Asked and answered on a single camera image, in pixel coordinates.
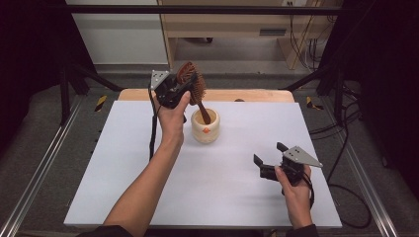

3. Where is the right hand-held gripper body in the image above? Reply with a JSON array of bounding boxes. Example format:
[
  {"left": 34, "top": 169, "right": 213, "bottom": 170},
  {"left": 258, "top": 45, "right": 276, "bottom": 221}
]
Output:
[{"left": 259, "top": 145, "right": 324, "bottom": 188}]

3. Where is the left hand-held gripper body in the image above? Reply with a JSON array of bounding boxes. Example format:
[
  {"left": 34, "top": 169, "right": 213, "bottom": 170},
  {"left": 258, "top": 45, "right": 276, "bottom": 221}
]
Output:
[{"left": 149, "top": 69, "right": 189, "bottom": 110}]

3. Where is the brown wooden hairbrush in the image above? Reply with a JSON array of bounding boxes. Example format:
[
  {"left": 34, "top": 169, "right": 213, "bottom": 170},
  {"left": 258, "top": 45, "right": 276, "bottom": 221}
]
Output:
[{"left": 176, "top": 60, "right": 212, "bottom": 126}]

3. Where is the cream ceramic cup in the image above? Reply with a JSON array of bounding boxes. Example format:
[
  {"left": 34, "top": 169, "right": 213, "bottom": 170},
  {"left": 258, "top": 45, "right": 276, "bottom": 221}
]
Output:
[{"left": 190, "top": 107, "right": 221, "bottom": 144}]

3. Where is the person's left hand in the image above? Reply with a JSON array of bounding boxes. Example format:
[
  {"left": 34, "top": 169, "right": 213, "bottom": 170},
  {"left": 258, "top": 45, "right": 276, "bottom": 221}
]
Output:
[{"left": 153, "top": 90, "right": 193, "bottom": 145}]

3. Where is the person's right hand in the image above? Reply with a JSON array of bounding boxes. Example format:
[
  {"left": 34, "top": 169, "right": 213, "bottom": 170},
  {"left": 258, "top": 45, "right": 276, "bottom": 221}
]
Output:
[{"left": 274, "top": 164, "right": 314, "bottom": 230}]

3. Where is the white board sheet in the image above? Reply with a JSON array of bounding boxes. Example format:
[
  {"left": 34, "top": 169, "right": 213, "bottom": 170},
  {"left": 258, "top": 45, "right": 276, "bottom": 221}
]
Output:
[{"left": 63, "top": 100, "right": 344, "bottom": 230}]

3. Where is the yellow black tape strip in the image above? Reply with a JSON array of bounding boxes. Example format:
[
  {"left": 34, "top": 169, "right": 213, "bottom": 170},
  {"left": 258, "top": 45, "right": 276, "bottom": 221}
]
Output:
[
  {"left": 305, "top": 96, "right": 325, "bottom": 112},
  {"left": 94, "top": 94, "right": 109, "bottom": 113}
]

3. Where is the light wooden table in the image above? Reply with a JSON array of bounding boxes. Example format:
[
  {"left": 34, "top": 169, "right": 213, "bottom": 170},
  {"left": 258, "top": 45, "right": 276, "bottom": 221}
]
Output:
[{"left": 118, "top": 88, "right": 295, "bottom": 104}]

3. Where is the white cabinet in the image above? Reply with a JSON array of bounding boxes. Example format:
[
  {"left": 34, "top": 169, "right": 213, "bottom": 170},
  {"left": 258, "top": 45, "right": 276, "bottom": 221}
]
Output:
[{"left": 65, "top": 0, "right": 169, "bottom": 66}]

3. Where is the light wooden desk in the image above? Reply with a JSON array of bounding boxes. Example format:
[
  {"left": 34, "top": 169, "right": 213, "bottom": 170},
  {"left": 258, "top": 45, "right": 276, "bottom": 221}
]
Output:
[{"left": 157, "top": 0, "right": 344, "bottom": 71}]

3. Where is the black metal stand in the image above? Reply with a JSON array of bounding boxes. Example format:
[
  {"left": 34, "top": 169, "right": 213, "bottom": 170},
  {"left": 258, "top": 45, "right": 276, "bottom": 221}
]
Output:
[
  {"left": 279, "top": 61, "right": 348, "bottom": 126},
  {"left": 58, "top": 61, "right": 125, "bottom": 126}
]

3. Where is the person's dark right sleeve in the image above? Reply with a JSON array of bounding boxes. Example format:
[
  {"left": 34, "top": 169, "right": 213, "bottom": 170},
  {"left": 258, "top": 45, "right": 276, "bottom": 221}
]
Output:
[{"left": 286, "top": 224, "right": 320, "bottom": 237}]

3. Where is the person's dark sleeve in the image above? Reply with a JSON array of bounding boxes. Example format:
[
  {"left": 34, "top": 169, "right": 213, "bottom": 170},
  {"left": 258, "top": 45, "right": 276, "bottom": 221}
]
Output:
[
  {"left": 77, "top": 224, "right": 133, "bottom": 237},
  {"left": 286, "top": 224, "right": 320, "bottom": 237}
]

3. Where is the grey desk label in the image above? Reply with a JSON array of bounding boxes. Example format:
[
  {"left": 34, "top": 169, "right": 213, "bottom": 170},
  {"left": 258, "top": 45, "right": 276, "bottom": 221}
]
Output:
[{"left": 259, "top": 28, "right": 288, "bottom": 37}]

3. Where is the black curtain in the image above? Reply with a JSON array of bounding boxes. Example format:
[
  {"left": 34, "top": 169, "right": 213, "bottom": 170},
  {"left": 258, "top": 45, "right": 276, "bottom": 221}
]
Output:
[
  {"left": 320, "top": 0, "right": 419, "bottom": 198},
  {"left": 0, "top": 0, "right": 97, "bottom": 156}
]

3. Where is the person's dark left sleeve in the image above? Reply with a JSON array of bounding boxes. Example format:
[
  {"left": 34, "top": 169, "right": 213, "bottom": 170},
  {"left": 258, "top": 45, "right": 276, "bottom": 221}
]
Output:
[{"left": 77, "top": 224, "right": 133, "bottom": 237}]

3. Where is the right hand-held gripper cable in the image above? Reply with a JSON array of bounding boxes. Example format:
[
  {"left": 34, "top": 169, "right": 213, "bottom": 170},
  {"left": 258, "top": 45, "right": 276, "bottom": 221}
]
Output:
[{"left": 302, "top": 172, "right": 316, "bottom": 210}]

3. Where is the hand-held gripper cable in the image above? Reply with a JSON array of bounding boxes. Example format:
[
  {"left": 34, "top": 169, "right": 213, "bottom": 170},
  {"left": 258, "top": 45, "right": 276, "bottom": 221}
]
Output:
[
  {"left": 302, "top": 172, "right": 316, "bottom": 210},
  {"left": 147, "top": 87, "right": 160, "bottom": 162}
]

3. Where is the left hand-held gripper cable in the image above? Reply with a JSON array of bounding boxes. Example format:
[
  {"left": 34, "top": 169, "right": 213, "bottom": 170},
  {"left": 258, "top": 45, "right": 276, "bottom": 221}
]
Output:
[{"left": 147, "top": 87, "right": 160, "bottom": 162}]

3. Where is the aluminium frame rail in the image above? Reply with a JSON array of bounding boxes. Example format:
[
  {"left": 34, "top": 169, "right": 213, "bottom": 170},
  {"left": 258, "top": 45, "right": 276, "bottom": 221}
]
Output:
[
  {"left": 319, "top": 97, "right": 401, "bottom": 237},
  {"left": 0, "top": 95, "right": 85, "bottom": 237}
]

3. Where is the black horizontal frame bar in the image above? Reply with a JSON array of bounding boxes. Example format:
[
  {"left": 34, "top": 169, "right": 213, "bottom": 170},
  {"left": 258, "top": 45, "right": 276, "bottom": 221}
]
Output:
[{"left": 65, "top": 4, "right": 350, "bottom": 16}]

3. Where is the black looped floor cable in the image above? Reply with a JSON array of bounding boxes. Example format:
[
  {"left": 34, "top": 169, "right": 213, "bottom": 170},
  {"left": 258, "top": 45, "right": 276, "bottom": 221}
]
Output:
[{"left": 327, "top": 183, "right": 373, "bottom": 230}]

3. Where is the bundle of black cables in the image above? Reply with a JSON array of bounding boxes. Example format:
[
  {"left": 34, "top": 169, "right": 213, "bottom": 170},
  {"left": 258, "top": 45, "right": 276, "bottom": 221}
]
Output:
[{"left": 288, "top": 13, "right": 338, "bottom": 72}]

